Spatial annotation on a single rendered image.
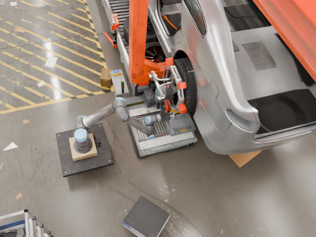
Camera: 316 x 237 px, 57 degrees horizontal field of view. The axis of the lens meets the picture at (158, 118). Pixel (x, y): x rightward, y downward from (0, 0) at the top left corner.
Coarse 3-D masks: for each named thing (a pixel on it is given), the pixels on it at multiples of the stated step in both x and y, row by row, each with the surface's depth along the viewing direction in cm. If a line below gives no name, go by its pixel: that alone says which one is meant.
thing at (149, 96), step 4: (144, 92) 404; (148, 92) 404; (152, 92) 405; (144, 96) 402; (148, 96) 399; (152, 96) 400; (144, 100) 408; (148, 100) 399; (152, 100) 402; (144, 104) 431; (148, 104) 408; (152, 104) 411; (156, 104) 433; (160, 104) 432
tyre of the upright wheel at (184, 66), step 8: (176, 64) 339; (184, 64) 332; (184, 72) 326; (192, 72) 327; (168, 80) 381; (184, 80) 325; (192, 80) 325; (192, 88) 326; (192, 96) 329; (176, 104) 371; (192, 104) 336
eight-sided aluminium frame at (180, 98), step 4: (164, 68) 358; (168, 68) 344; (172, 68) 335; (164, 72) 363; (168, 72) 364; (172, 72) 334; (176, 72) 333; (164, 76) 368; (176, 80) 326; (180, 80) 326; (176, 84) 329; (180, 96) 330; (168, 100) 372; (172, 100) 373; (180, 100) 331; (172, 104) 370; (172, 108) 363; (176, 108) 347
